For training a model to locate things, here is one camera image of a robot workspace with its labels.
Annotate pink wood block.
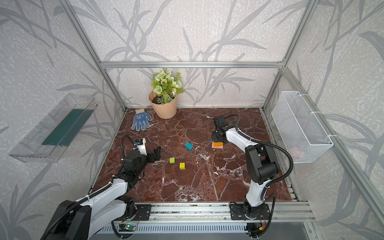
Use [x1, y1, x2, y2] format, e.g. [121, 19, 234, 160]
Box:
[212, 143, 224, 149]

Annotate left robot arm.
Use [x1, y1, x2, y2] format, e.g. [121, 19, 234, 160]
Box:
[41, 147, 162, 240]

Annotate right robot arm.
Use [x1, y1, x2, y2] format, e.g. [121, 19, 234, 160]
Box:
[212, 116, 294, 221]

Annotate teal triangular wood block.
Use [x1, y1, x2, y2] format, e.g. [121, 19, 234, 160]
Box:
[185, 142, 193, 150]

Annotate blue work glove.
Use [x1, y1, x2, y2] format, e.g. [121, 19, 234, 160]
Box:
[132, 109, 153, 132]

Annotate beige flower pot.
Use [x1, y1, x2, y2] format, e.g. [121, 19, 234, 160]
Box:
[149, 91, 178, 119]

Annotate left circuit board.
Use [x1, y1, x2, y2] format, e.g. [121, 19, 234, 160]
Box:
[119, 223, 137, 232]

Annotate green white artificial flowers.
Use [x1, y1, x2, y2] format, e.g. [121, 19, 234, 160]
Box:
[151, 69, 185, 105]

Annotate pink object in basket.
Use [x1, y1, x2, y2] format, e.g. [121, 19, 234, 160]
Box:
[289, 147, 304, 159]

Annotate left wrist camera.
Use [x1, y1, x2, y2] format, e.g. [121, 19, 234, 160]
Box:
[135, 138, 147, 156]

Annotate white wire mesh basket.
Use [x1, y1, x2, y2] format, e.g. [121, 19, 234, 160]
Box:
[272, 91, 334, 164]

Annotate clear plastic wall shelf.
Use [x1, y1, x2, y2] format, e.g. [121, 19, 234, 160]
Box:
[9, 94, 98, 163]

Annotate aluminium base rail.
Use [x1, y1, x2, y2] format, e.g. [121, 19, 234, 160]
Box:
[131, 202, 316, 224]

